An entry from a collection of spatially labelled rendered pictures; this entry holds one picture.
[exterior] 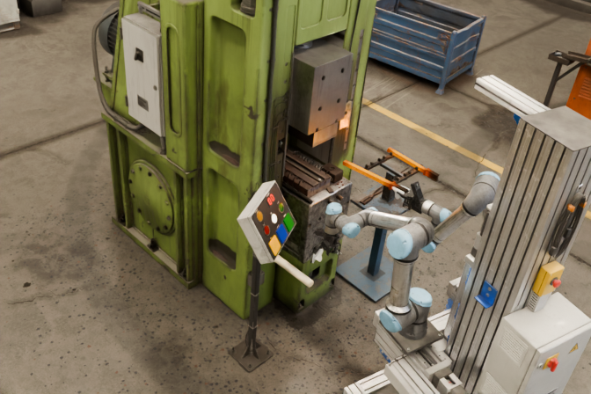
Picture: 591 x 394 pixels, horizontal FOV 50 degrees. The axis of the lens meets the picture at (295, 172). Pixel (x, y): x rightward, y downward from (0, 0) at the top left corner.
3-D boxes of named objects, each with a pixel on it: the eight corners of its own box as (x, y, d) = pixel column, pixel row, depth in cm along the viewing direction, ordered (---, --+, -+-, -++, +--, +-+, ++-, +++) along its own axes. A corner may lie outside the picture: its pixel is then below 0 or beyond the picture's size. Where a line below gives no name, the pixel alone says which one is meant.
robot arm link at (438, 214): (443, 229, 329) (446, 215, 324) (426, 219, 335) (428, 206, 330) (451, 222, 334) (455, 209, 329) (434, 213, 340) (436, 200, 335)
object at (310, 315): (360, 301, 430) (360, 300, 429) (300, 346, 394) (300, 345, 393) (317, 270, 451) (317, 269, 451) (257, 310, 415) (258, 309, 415)
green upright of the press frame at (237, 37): (273, 302, 423) (302, -48, 293) (244, 321, 407) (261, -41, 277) (229, 266, 447) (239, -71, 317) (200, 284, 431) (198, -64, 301)
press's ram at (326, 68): (353, 113, 362) (363, 49, 340) (307, 135, 339) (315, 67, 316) (302, 86, 385) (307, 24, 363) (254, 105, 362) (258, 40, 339)
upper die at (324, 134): (336, 135, 360) (338, 121, 354) (312, 148, 347) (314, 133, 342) (284, 106, 383) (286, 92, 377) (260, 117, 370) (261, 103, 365)
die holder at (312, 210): (344, 237, 411) (353, 182, 385) (302, 264, 387) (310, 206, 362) (283, 197, 441) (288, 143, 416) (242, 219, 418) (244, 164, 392)
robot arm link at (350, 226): (367, 221, 298) (352, 208, 305) (349, 229, 292) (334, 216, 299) (365, 233, 302) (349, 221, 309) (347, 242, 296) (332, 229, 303)
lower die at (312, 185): (329, 186, 380) (331, 174, 375) (306, 199, 367) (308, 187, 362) (280, 156, 403) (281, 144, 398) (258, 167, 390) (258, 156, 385)
